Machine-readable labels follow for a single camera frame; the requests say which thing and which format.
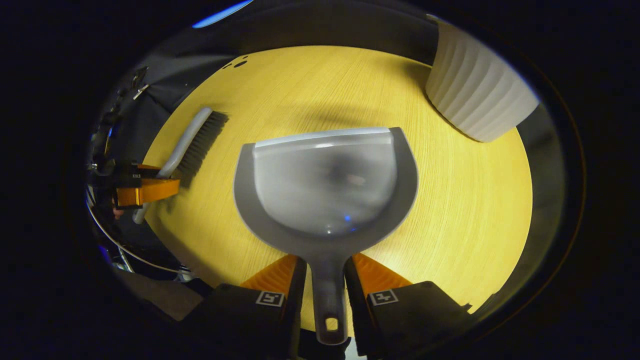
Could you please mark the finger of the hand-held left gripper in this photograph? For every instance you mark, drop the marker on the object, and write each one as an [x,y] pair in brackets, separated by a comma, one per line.
[150,191]
[145,171]

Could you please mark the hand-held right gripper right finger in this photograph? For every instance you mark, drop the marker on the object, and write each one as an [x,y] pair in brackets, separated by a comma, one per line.
[415,315]

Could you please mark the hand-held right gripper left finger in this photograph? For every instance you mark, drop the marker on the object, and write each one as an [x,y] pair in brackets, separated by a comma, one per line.
[250,320]

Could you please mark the grey dustpan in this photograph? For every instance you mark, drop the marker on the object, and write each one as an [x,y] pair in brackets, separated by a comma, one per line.
[325,190]

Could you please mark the white ribbed garbage bin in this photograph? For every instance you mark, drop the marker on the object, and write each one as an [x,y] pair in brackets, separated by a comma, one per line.
[480,95]

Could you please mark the wooden desktop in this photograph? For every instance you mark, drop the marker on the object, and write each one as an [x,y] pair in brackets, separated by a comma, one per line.
[460,210]

